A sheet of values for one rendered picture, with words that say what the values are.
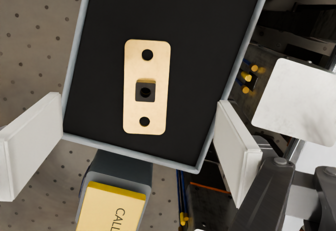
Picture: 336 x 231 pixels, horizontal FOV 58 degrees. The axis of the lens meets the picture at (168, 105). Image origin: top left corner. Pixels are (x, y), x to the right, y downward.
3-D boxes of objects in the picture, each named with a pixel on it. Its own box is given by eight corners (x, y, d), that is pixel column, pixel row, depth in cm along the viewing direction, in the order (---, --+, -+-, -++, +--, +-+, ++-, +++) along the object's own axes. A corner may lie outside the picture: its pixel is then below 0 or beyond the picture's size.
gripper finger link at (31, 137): (13, 203, 13) (-5, 202, 13) (63, 136, 20) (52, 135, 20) (5, 140, 12) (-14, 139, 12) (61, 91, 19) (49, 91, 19)
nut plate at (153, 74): (164, 133, 28) (164, 139, 27) (123, 131, 28) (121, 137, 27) (170, 41, 25) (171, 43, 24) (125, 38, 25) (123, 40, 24)
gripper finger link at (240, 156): (245, 150, 12) (263, 151, 12) (217, 99, 19) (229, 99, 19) (236, 211, 13) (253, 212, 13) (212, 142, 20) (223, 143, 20)
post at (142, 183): (151, 110, 76) (137, 240, 34) (122, 102, 75) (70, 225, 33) (160, 82, 74) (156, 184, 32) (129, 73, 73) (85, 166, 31)
